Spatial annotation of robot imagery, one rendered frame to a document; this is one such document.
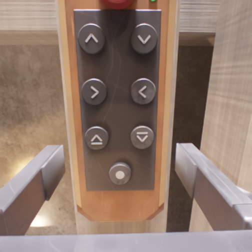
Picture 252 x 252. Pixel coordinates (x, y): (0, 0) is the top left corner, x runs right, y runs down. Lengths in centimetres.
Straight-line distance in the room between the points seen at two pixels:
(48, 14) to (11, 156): 30
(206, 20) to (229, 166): 19
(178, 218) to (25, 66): 48
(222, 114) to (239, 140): 4
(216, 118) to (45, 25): 25
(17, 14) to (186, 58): 28
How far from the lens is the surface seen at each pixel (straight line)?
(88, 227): 23
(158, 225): 23
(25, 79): 41
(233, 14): 26
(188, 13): 29
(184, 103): 39
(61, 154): 16
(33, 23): 29
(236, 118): 23
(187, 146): 16
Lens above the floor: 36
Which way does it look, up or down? 75 degrees down
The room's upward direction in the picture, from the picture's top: 175 degrees clockwise
